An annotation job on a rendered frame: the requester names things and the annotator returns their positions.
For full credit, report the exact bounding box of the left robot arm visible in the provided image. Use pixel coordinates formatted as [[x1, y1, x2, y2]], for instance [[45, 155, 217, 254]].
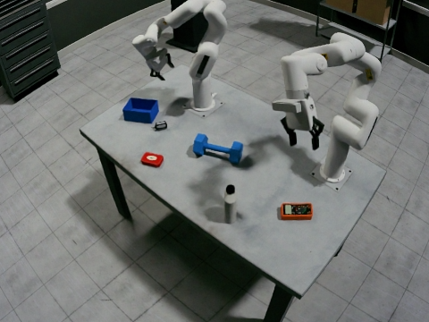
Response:
[[272, 32, 382, 183]]

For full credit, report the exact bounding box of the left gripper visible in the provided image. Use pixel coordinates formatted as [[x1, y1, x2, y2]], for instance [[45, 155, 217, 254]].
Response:
[[281, 97, 324, 150]]

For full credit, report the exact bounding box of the red tin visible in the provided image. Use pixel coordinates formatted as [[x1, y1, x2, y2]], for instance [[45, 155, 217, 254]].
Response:
[[141, 152, 164, 167]]

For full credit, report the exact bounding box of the blue dumbbell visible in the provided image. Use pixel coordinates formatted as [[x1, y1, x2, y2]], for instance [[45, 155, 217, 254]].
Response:
[[193, 133, 243, 164]]

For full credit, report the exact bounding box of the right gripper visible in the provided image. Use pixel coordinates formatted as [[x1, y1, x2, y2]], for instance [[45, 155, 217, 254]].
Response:
[[145, 53, 174, 81]]

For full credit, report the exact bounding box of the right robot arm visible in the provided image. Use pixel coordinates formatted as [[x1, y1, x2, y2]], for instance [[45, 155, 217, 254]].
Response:
[[132, 0, 227, 112]]

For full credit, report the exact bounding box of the blue open bin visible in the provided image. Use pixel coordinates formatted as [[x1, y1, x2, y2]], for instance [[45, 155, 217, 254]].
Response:
[[122, 97, 159, 124]]

